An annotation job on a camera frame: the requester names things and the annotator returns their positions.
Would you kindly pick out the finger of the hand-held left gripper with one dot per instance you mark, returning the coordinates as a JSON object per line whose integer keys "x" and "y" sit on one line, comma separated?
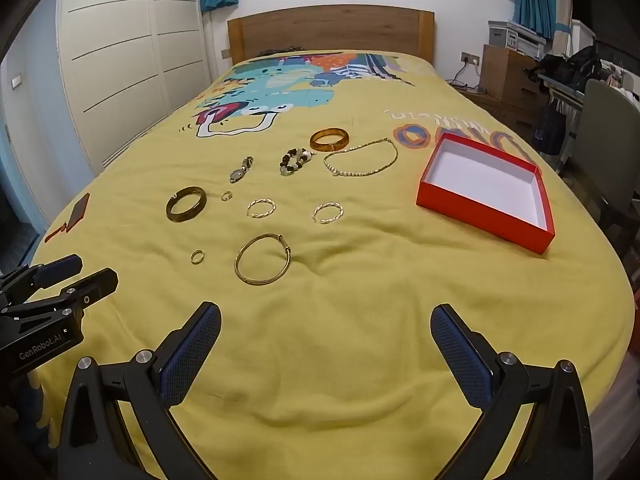
{"x": 57, "y": 267}
{"x": 92, "y": 287}

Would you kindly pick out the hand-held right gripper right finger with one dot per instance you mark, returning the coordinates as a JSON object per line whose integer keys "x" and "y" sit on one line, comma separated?
{"x": 457, "y": 355}

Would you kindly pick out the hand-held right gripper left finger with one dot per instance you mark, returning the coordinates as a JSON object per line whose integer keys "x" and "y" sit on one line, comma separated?
{"x": 192, "y": 355}

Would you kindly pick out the dark brown bangle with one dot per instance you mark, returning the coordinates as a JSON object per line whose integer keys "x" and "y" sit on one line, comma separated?
{"x": 177, "y": 216}

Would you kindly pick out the thin gold bangle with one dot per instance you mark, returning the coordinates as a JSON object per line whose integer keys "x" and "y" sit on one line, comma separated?
{"x": 287, "y": 247}

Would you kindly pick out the red cardboard box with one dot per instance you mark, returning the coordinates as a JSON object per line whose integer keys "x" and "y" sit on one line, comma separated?
{"x": 480, "y": 180}

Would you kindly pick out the silver wristwatch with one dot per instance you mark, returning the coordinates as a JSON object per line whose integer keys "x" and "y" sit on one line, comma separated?
{"x": 237, "y": 175}

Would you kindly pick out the red flat object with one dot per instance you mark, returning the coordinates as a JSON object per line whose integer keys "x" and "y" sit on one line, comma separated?
{"x": 77, "y": 212}

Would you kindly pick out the yellow printed blanket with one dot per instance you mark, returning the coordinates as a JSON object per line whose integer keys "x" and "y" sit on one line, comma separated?
{"x": 350, "y": 310}

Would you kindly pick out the white wardrobe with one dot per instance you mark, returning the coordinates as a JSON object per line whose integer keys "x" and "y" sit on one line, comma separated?
{"x": 125, "y": 60}

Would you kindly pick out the navy hanging bag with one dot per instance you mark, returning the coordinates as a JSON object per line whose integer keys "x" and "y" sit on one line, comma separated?
{"x": 550, "y": 130}

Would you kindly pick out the amber bangle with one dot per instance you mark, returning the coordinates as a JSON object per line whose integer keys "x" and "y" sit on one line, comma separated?
{"x": 327, "y": 146}

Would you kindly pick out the grey green chair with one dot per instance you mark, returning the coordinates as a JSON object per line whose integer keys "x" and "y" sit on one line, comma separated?
{"x": 605, "y": 125}

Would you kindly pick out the wooden bedside cabinet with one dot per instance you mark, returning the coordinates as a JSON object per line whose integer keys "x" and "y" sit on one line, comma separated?
{"x": 507, "y": 72}

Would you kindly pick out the white desk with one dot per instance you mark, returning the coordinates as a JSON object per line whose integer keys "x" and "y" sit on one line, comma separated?
{"x": 562, "y": 87}

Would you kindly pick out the dark cloth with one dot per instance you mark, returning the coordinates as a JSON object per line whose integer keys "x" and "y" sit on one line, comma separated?
{"x": 280, "y": 50}

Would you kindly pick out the black bag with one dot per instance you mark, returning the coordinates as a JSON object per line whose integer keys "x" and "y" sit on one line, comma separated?
{"x": 575, "y": 67}

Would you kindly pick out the white grey printer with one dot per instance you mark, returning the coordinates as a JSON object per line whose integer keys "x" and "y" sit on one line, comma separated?
{"x": 515, "y": 37}

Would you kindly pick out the wooden headboard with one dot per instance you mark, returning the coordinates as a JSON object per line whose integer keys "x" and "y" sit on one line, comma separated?
{"x": 325, "y": 30}

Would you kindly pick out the white light switch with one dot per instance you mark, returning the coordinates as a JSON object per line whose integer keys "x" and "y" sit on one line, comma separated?
{"x": 16, "y": 80}

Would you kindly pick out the wall socket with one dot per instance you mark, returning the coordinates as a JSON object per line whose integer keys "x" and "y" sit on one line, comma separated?
{"x": 471, "y": 58}

